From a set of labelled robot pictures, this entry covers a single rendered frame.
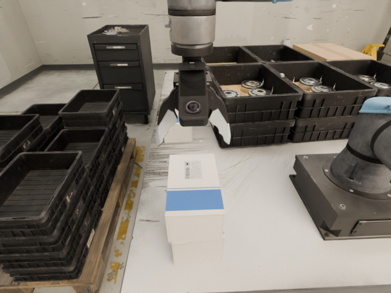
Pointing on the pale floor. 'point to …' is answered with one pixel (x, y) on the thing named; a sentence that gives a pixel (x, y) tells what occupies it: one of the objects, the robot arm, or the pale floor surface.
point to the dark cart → (125, 66)
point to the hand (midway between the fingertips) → (193, 147)
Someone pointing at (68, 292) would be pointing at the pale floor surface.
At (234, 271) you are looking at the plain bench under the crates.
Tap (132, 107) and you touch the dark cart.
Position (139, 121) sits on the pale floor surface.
